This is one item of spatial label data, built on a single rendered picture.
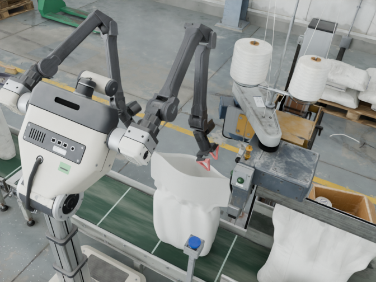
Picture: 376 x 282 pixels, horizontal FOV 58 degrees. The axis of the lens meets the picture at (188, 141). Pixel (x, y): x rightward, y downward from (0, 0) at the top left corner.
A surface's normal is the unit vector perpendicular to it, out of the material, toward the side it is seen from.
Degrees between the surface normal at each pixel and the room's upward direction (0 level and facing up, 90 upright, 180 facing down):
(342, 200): 90
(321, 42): 90
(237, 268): 0
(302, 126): 0
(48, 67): 61
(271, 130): 0
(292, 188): 90
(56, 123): 50
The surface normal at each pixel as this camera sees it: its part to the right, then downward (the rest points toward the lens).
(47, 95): -0.30, -0.07
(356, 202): -0.23, 0.61
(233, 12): -0.45, 0.55
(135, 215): 0.07, -0.77
